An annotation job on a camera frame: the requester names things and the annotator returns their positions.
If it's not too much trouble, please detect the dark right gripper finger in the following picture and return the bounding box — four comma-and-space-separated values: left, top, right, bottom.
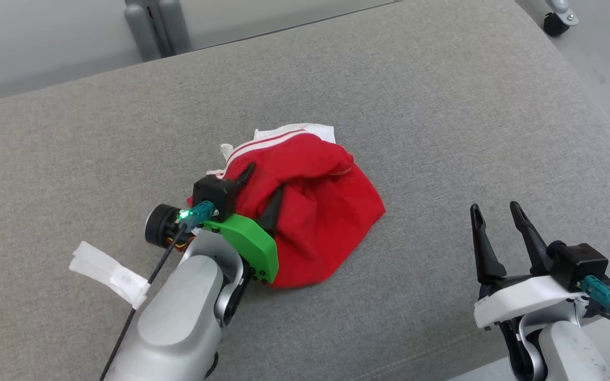
470, 204, 507, 284
510, 201, 552, 276

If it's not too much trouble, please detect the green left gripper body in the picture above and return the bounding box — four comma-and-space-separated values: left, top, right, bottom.
203, 214, 280, 285

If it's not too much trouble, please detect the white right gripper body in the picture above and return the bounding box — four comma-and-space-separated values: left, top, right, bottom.
473, 274, 585, 330

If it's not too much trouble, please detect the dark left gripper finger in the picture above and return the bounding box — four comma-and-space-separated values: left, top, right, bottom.
230, 162, 256, 187
256, 185, 285, 232

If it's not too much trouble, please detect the red jersey with striped trim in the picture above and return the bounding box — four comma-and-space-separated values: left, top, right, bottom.
187, 123, 387, 289

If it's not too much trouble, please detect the black left gripper motor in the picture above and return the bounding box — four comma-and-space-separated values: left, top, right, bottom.
144, 204, 183, 249

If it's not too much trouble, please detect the white tape tag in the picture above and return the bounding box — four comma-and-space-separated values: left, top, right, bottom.
69, 241, 151, 311

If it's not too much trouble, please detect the black caster wheel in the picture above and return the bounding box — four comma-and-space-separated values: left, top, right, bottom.
542, 0, 580, 38

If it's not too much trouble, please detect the teal left camera connector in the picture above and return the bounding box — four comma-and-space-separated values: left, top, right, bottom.
178, 200, 217, 232

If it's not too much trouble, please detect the teal camera connector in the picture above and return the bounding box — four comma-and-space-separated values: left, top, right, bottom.
178, 200, 217, 232
581, 275, 610, 319

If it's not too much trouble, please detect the teal right camera connector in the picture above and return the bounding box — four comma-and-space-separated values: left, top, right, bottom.
581, 275, 610, 319

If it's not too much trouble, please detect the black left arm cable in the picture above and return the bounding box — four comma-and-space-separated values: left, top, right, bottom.
98, 225, 189, 381

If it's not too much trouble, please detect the grey double partition post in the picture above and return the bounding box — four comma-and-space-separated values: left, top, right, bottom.
124, 0, 193, 62

